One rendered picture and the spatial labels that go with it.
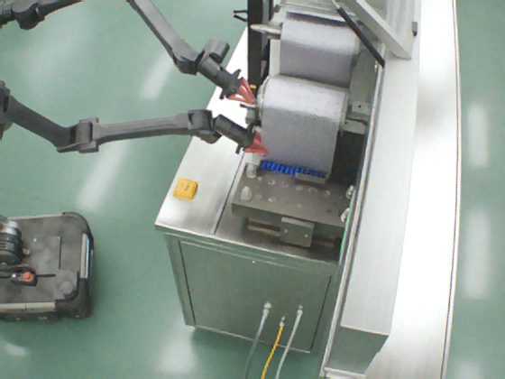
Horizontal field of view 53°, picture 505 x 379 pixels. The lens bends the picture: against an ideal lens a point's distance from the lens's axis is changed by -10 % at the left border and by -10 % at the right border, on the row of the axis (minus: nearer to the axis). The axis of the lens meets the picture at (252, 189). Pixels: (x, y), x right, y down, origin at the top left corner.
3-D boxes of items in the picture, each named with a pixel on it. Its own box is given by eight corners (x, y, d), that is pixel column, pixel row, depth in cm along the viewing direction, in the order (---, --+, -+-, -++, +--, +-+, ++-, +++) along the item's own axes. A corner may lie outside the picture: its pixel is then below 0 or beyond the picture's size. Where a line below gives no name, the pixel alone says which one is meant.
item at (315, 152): (261, 161, 188) (261, 122, 173) (330, 175, 184) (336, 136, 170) (260, 161, 188) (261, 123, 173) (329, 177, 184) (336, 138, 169)
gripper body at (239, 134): (238, 156, 180) (219, 144, 179) (247, 134, 187) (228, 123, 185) (248, 146, 176) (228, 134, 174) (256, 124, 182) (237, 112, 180)
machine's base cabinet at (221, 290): (297, 25, 407) (303, -73, 340) (381, 42, 397) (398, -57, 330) (185, 333, 256) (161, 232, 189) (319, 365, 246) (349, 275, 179)
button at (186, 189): (179, 181, 197) (179, 177, 195) (198, 185, 196) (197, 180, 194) (172, 196, 193) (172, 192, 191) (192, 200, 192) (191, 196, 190)
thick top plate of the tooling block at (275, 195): (244, 176, 190) (244, 164, 185) (362, 201, 183) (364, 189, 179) (231, 214, 180) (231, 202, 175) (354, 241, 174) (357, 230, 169)
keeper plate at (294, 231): (280, 235, 182) (282, 216, 173) (311, 242, 181) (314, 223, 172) (279, 242, 181) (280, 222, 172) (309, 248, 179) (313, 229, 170)
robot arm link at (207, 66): (191, 70, 165) (199, 65, 161) (200, 54, 168) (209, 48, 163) (208, 84, 168) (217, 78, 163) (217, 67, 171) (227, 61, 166)
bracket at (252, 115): (247, 154, 205) (247, 91, 181) (264, 158, 204) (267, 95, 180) (243, 164, 202) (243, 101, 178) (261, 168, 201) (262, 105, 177)
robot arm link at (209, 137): (197, 133, 172) (196, 108, 174) (185, 147, 181) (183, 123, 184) (233, 136, 177) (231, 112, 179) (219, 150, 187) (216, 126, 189)
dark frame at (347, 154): (267, 153, 205) (269, 115, 190) (356, 172, 200) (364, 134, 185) (262, 169, 201) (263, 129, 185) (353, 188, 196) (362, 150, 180)
